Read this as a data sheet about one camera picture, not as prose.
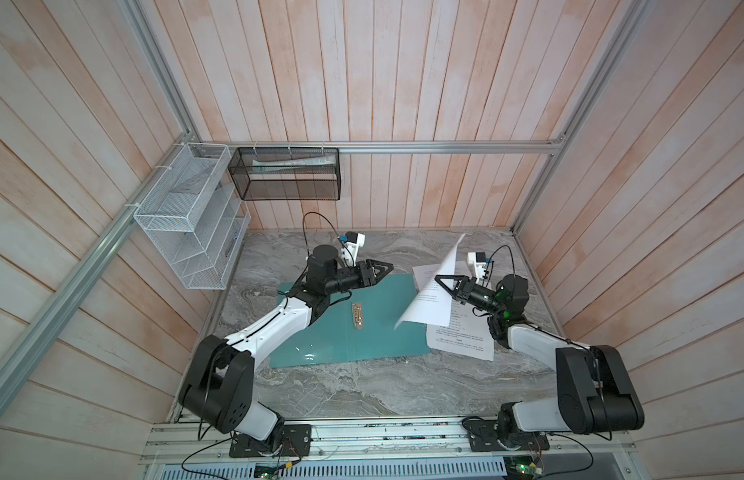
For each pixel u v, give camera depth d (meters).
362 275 0.69
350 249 0.73
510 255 1.16
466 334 0.92
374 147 0.96
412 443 0.73
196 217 0.72
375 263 0.71
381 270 0.78
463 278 0.76
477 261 0.77
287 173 1.04
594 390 0.44
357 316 0.96
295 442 0.73
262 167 0.90
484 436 0.73
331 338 0.91
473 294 0.74
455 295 0.75
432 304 0.78
